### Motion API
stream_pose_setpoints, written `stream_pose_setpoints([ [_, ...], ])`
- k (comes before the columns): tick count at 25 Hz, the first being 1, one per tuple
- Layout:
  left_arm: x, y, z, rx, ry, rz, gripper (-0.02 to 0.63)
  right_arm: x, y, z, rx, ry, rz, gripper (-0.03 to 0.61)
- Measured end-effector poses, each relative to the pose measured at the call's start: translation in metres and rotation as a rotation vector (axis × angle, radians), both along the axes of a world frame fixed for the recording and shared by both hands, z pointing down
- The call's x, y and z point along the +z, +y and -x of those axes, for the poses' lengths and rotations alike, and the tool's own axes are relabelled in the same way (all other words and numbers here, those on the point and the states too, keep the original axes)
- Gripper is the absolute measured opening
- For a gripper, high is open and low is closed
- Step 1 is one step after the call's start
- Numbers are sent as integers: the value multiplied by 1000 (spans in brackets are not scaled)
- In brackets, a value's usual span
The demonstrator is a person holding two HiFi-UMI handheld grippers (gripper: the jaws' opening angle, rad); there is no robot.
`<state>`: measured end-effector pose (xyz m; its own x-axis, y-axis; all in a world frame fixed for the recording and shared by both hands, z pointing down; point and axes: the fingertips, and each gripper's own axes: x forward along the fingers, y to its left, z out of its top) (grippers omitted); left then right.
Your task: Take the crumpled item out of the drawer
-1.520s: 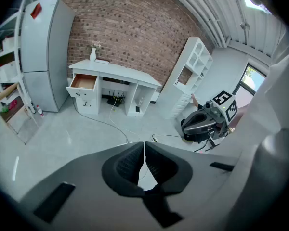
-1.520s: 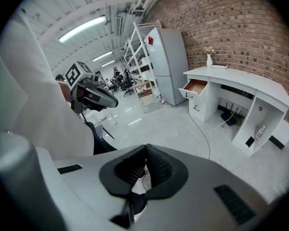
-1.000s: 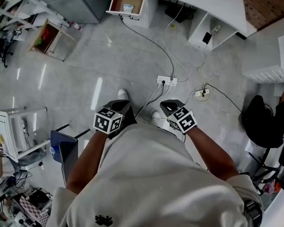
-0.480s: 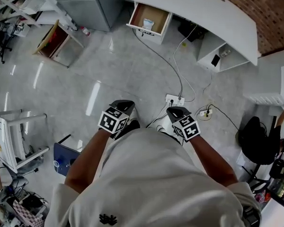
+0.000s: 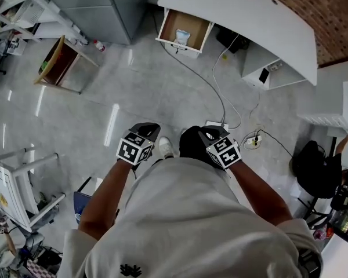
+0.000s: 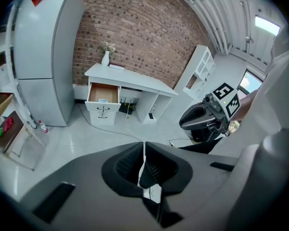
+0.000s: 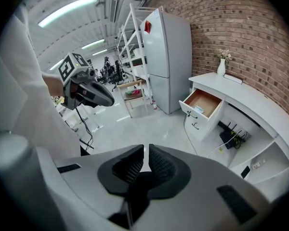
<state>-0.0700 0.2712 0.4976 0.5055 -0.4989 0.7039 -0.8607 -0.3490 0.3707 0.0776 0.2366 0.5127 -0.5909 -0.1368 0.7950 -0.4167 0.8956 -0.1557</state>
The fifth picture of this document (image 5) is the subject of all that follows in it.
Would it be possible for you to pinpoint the white power adapter box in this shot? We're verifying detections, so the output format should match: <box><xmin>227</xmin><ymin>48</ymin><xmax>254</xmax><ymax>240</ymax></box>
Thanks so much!
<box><xmin>205</xmin><ymin>120</ymin><xmax>230</xmax><ymax>131</ymax></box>

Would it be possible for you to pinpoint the white curved desk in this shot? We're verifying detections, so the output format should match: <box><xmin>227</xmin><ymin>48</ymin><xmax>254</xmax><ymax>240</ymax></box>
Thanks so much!
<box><xmin>157</xmin><ymin>0</ymin><xmax>318</xmax><ymax>87</ymax></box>

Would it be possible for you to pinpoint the white power strip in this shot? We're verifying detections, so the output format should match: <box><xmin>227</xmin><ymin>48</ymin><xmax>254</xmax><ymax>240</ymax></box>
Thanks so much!
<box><xmin>242</xmin><ymin>136</ymin><xmax>263</xmax><ymax>149</ymax></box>

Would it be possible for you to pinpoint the white metal frame cart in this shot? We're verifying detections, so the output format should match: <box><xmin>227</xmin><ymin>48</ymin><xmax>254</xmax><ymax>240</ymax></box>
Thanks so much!
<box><xmin>0</xmin><ymin>145</ymin><xmax>67</xmax><ymax>233</ymax></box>

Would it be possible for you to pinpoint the black box under desk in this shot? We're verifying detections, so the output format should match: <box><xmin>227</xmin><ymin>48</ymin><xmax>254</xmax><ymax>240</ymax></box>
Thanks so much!
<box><xmin>215</xmin><ymin>27</ymin><xmax>251</xmax><ymax>55</ymax></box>

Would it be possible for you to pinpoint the grey cable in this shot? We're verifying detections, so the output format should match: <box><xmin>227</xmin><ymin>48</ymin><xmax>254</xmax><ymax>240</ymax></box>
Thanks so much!
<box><xmin>153</xmin><ymin>10</ymin><xmax>227</xmax><ymax>125</ymax></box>

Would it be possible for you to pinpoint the white cable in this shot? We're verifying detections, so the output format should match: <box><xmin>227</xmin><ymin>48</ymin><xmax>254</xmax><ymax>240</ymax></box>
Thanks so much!
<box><xmin>212</xmin><ymin>32</ymin><xmax>242</xmax><ymax>130</ymax></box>

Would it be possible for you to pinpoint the person's right forearm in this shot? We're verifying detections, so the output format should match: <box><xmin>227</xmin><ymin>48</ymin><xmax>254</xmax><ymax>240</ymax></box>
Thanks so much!
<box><xmin>228</xmin><ymin>160</ymin><xmax>294</xmax><ymax>229</ymax></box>

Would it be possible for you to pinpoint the white drawer cabinet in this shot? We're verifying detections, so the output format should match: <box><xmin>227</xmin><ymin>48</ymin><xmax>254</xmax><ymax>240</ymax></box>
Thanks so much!
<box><xmin>164</xmin><ymin>42</ymin><xmax>201</xmax><ymax>60</ymax></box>

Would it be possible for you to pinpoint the person's white t-shirt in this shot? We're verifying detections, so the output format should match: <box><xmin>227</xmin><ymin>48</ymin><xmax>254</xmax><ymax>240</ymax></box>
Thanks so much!
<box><xmin>56</xmin><ymin>156</ymin><xmax>325</xmax><ymax>278</ymax></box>

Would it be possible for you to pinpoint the black phone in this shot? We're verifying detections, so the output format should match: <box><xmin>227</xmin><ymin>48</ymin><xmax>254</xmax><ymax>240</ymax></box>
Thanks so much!
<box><xmin>259</xmin><ymin>68</ymin><xmax>271</xmax><ymax>85</ymax></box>

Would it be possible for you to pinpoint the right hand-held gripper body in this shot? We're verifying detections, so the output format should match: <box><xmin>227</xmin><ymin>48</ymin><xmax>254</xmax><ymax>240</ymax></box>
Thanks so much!
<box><xmin>197</xmin><ymin>126</ymin><xmax>244</xmax><ymax>171</ymax></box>

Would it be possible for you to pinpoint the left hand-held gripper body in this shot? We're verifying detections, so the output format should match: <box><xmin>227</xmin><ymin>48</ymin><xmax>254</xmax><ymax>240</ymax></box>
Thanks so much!
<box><xmin>115</xmin><ymin>122</ymin><xmax>162</xmax><ymax>166</ymax></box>

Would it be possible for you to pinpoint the grey metal cabinet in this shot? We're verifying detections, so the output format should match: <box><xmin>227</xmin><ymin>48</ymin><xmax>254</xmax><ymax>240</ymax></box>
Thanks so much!
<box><xmin>35</xmin><ymin>0</ymin><xmax>148</xmax><ymax>46</ymax></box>

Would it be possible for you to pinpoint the person's black trouser leg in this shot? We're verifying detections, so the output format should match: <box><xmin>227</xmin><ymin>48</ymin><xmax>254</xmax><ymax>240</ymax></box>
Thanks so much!
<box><xmin>179</xmin><ymin>126</ymin><xmax>219</xmax><ymax>161</ymax></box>

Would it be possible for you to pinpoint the person's white shoe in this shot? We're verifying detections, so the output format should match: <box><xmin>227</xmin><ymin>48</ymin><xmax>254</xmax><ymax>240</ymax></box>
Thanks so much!
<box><xmin>158</xmin><ymin>136</ymin><xmax>175</xmax><ymax>159</ymax></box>

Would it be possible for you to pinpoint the white bottle red cap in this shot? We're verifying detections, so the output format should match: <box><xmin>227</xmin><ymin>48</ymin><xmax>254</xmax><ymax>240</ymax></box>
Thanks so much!
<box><xmin>92</xmin><ymin>39</ymin><xmax>106</xmax><ymax>53</ymax></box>

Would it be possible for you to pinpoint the person's left forearm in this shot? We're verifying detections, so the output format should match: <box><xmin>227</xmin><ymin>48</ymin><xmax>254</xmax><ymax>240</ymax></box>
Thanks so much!
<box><xmin>77</xmin><ymin>157</ymin><xmax>135</xmax><ymax>240</ymax></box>

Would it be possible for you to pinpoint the white metal shelf rack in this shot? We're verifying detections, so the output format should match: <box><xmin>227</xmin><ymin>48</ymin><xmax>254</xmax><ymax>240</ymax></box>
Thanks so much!
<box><xmin>0</xmin><ymin>0</ymin><xmax>88</xmax><ymax>46</ymax></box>

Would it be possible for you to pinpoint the white open desk shelf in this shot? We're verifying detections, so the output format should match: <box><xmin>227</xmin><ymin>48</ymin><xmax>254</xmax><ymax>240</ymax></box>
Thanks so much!
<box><xmin>241</xmin><ymin>41</ymin><xmax>309</xmax><ymax>91</ymax></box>

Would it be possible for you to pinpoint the wooden open box stool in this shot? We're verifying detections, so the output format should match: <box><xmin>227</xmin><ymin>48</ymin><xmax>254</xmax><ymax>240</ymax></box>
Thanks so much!
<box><xmin>32</xmin><ymin>34</ymin><xmax>100</xmax><ymax>96</ymax></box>

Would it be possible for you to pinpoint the black cable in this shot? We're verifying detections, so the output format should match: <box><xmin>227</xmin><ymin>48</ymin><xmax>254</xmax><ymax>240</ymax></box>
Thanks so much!
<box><xmin>255</xmin><ymin>129</ymin><xmax>294</xmax><ymax>159</ymax></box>

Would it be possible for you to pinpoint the white wooden drawer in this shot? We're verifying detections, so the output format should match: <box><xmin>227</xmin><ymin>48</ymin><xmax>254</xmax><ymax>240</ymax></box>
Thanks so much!
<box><xmin>155</xmin><ymin>7</ymin><xmax>215</xmax><ymax>53</ymax></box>

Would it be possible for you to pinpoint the blue chair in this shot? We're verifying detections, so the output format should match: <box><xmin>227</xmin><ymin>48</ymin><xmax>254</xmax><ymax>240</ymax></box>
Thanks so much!
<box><xmin>72</xmin><ymin>191</ymin><xmax>94</xmax><ymax>229</ymax></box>

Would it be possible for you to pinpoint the white blue item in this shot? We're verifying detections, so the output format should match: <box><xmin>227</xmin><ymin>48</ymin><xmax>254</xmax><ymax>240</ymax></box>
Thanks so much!
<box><xmin>173</xmin><ymin>28</ymin><xmax>191</xmax><ymax>46</ymax></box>

